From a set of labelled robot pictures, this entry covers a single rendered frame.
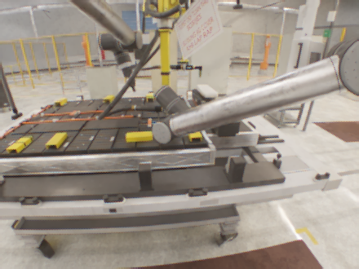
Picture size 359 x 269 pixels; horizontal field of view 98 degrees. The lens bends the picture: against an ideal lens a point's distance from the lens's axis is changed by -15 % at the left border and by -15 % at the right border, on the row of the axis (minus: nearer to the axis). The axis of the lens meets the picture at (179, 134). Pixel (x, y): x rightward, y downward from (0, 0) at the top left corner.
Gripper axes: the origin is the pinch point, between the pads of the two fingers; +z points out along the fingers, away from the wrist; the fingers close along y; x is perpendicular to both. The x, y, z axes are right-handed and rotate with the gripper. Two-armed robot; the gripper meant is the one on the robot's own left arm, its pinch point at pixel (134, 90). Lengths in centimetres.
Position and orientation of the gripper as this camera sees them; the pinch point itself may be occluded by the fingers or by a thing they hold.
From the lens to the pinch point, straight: 141.6
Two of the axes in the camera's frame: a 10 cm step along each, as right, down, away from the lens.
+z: 3.1, 9.2, 2.3
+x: 9.4, -2.6, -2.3
